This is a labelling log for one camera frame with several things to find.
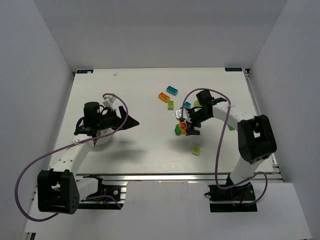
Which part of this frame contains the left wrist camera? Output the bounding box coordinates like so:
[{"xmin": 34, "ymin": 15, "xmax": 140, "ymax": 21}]
[{"xmin": 102, "ymin": 93, "xmax": 116, "ymax": 110}]

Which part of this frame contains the blue corner label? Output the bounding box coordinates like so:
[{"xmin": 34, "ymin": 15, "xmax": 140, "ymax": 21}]
[
  {"xmin": 224, "ymin": 67, "xmax": 243, "ymax": 72},
  {"xmin": 76, "ymin": 69, "xmax": 94, "ymax": 74}
]

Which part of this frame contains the right blue corner label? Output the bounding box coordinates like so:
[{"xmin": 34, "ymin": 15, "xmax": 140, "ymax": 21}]
[{"xmin": 224, "ymin": 67, "xmax": 243, "ymax": 72}]

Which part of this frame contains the orange yellow lego piece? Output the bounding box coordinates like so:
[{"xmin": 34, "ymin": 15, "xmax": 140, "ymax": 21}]
[{"xmin": 178, "ymin": 121, "xmax": 187, "ymax": 135}]

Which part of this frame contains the lime long lego brick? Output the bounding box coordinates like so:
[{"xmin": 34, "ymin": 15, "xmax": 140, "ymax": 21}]
[{"xmin": 167, "ymin": 100, "xmax": 174, "ymax": 110}]

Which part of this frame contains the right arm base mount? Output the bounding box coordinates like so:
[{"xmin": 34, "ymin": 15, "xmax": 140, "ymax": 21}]
[{"xmin": 204, "ymin": 183, "xmax": 258, "ymax": 213}]

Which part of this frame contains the left blue corner label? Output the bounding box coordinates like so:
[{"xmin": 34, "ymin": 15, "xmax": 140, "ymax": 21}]
[{"xmin": 76, "ymin": 69, "xmax": 94, "ymax": 74}]

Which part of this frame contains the lime lego brick lower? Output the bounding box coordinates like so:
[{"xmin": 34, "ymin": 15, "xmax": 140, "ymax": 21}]
[{"xmin": 192, "ymin": 146, "xmax": 201, "ymax": 156}]

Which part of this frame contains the lime lego brick upper right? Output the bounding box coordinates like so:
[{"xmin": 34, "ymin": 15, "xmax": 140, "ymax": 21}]
[{"xmin": 193, "ymin": 100, "xmax": 201, "ymax": 107}]

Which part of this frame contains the green lego brick right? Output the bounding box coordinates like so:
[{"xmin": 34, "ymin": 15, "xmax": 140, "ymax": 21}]
[{"xmin": 227, "ymin": 124, "xmax": 235, "ymax": 131}]

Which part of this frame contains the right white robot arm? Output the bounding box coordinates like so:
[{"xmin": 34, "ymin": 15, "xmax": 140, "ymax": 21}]
[{"xmin": 180, "ymin": 88, "xmax": 277, "ymax": 190}]

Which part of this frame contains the small blue lego brick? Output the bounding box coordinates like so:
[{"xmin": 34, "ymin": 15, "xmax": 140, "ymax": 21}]
[{"xmin": 184, "ymin": 101, "xmax": 191, "ymax": 109}]

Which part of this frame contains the blue long lego brick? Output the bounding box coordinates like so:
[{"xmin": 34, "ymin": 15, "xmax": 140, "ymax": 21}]
[{"xmin": 166, "ymin": 85, "xmax": 178, "ymax": 96}]

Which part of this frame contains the orange long lego brick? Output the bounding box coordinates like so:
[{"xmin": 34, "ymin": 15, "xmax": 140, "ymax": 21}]
[{"xmin": 158, "ymin": 92, "xmax": 170, "ymax": 103}]

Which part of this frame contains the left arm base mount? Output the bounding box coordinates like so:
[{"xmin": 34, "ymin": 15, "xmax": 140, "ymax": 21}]
[{"xmin": 78, "ymin": 184, "xmax": 127, "ymax": 210}]

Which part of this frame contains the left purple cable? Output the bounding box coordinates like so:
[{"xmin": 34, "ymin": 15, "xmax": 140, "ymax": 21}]
[{"xmin": 14, "ymin": 93, "xmax": 130, "ymax": 222}]

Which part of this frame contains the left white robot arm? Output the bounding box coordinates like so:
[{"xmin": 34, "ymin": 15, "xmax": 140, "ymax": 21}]
[{"xmin": 37, "ymin": 101, "xmax": 140, "ymax": 214}]

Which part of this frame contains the dark green lego stud piece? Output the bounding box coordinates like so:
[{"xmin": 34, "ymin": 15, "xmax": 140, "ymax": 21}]
[{"xmin": 174, "ymin": 124, "xmax": 181, "ymax": 136}]

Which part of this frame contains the white divided round container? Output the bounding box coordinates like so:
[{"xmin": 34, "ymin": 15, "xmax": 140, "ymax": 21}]
[{"xmin": 95, "ymin": 128, "xmax": 113, "ymax": 146}]

